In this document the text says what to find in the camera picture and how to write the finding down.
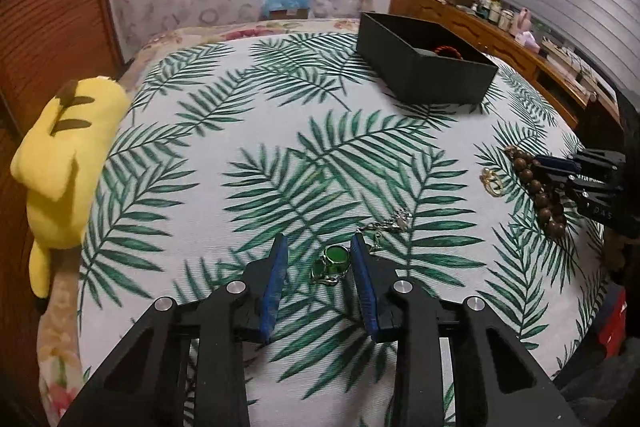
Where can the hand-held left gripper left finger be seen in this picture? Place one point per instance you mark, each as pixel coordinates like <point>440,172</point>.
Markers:
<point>272,287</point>

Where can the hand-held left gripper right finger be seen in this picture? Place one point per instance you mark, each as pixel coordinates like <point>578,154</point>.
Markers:
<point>362,287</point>

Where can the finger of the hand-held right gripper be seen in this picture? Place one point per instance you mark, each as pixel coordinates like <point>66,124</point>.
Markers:
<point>557,164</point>
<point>585,189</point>

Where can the green gem pendant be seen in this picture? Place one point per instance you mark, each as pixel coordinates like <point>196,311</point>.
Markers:
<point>336,255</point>

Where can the black box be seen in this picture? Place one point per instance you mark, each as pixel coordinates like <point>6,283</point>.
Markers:
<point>425,77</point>

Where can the stack of books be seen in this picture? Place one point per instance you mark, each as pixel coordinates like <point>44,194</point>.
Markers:
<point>575,67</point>

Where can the palm leaf print cloth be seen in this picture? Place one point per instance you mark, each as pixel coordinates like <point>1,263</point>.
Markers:
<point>200,187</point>

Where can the pink tissue box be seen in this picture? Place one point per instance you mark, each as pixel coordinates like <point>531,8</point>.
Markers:
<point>529,42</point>

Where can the dark blue red blanket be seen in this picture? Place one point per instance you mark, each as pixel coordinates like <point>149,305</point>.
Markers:
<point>612,332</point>

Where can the pink rabbit figure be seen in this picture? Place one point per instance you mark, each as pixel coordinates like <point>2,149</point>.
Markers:
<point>523,21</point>

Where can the row of small bottles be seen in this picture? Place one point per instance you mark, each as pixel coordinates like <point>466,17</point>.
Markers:
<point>492,12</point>

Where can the long wooden cabinet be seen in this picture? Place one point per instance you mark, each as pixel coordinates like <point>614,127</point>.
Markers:
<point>450,14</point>

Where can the yellow plush toy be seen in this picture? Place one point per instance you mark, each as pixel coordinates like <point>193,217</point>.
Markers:
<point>60,167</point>

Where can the wooden louvered wardrobe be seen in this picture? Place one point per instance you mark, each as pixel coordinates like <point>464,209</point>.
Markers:
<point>50,7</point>

